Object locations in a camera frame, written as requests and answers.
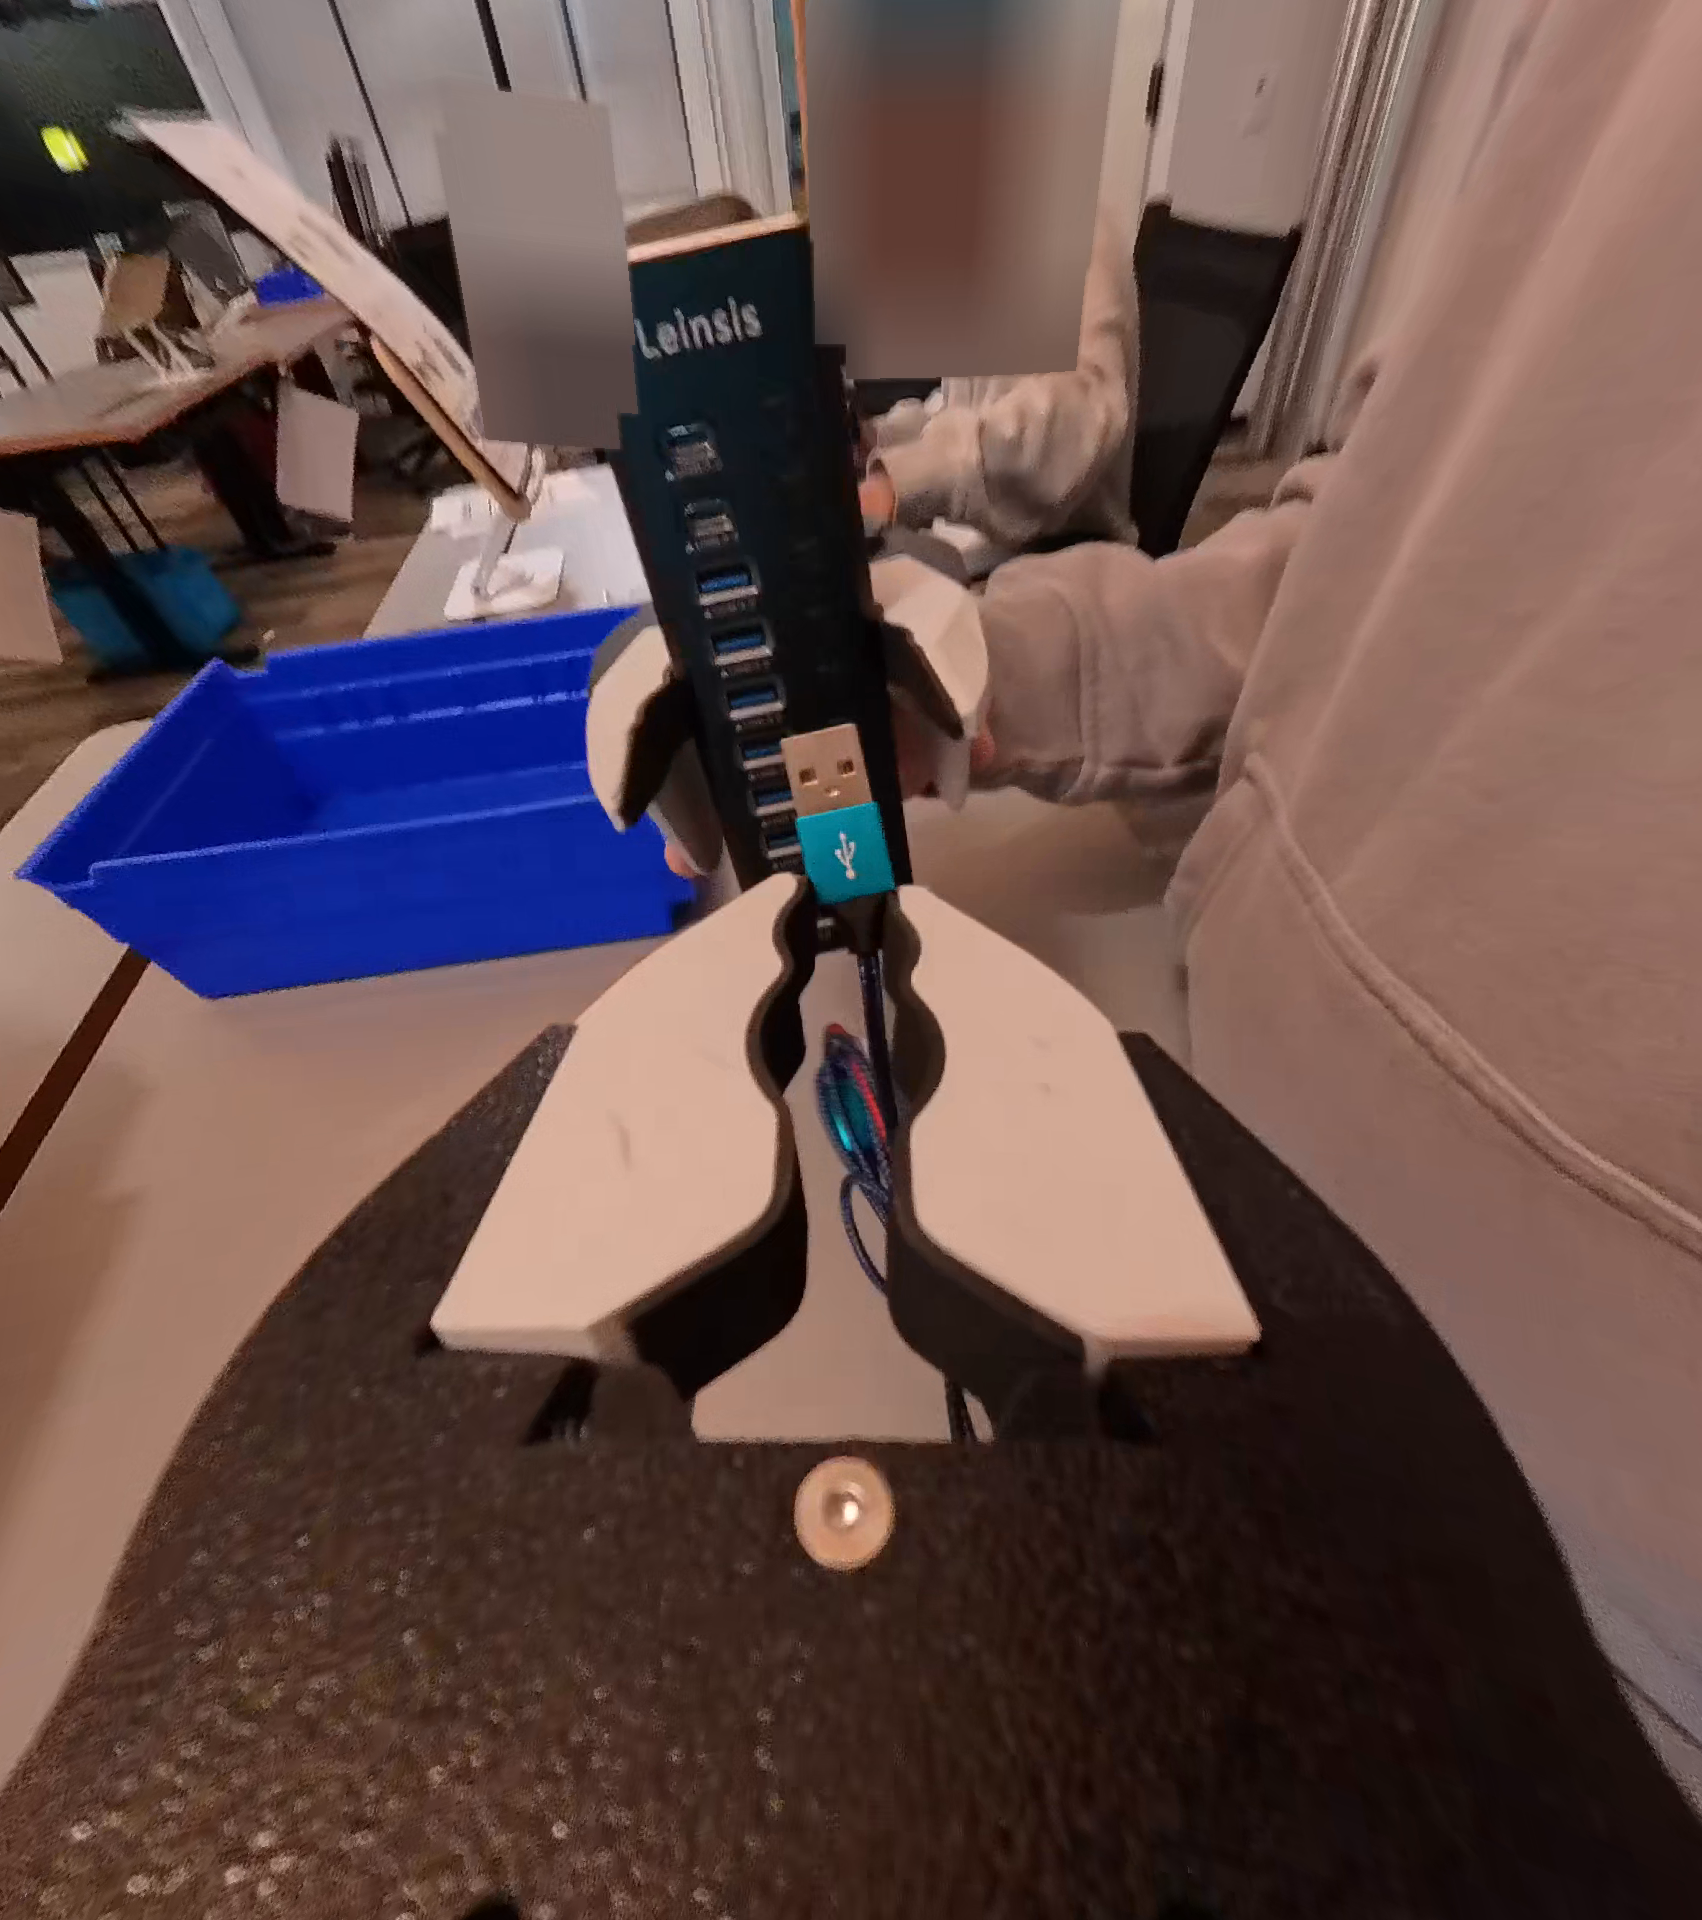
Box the person's beige hoodie torso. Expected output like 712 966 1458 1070
1162 0 1702 1818

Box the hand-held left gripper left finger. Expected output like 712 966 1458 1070
430 870 812 1399

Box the wooden board on white stand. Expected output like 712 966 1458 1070
127 113 572 624

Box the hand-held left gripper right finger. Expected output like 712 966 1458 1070
879 884 1262 1405

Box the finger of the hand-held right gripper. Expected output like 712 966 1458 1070
584 617 718 882
868 557 992 805

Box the wooden background table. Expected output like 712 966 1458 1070
0 296 362 579

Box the black multi-port usb hub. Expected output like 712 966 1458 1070
614 213 915 920

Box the black office chair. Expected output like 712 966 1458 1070
1130 197 1305 559

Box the teal plug braided usb cable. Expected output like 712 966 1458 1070
785 722 901 1300

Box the large blue plastic bin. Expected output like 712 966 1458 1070
17 605 705 1002

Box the blue bag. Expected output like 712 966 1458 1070
46 545 247 672

